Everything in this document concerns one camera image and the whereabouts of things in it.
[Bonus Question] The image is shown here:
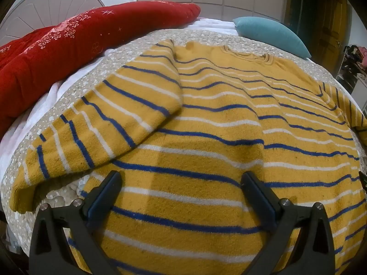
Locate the yellow striped knit sweater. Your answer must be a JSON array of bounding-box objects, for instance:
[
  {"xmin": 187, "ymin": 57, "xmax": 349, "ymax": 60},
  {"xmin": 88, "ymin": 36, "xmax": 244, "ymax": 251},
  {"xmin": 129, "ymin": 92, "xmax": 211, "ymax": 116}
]
[{"xmin": 9, "ymin": 40, "xmax": 366, "ymax": 274}]

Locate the beige dotted bed cover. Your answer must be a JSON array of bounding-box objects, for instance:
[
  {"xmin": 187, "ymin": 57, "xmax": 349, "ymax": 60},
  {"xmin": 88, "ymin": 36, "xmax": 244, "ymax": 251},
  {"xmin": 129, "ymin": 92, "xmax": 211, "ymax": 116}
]
[{"xmin": 0, "ymin": 28, "xmax": 362, "ymax": 258}]

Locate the red patterned quilt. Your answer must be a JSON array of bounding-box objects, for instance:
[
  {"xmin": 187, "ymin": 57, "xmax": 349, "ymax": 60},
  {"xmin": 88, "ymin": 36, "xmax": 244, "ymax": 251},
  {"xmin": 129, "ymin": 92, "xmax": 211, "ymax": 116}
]
[{"xmin": 1, "ymin": 1, "xmax": 201, "ymax": 135}]

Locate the white shelf unit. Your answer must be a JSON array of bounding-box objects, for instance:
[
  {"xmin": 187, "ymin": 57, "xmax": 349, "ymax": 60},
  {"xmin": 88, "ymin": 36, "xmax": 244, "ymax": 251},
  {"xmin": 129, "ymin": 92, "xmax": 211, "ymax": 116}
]
[{"xmin": 336, "ymin": 45, "xmax": 366, "ymax": 110}]

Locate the teal pillow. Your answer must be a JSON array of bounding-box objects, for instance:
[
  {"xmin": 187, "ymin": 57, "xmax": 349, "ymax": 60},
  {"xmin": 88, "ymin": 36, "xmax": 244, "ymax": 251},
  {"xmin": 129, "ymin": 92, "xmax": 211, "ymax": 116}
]
[{"xmin": 233, "ymin": 16, "xmax": 312, "ymax": 58}]

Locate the brown wooden door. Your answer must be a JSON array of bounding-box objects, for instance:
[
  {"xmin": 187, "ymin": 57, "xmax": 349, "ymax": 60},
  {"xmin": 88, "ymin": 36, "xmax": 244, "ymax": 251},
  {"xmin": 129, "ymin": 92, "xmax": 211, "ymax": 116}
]
[{"xmin": 283, "ymin": 0, "xmax": 350, "ymax": 75}]

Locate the white bed headboard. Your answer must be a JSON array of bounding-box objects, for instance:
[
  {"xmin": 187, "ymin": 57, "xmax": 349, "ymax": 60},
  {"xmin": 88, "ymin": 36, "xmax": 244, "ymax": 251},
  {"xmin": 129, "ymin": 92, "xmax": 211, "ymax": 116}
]
[{"xmin": 1, "ymin": 0, "xmax": 104, "ymax": 45}]

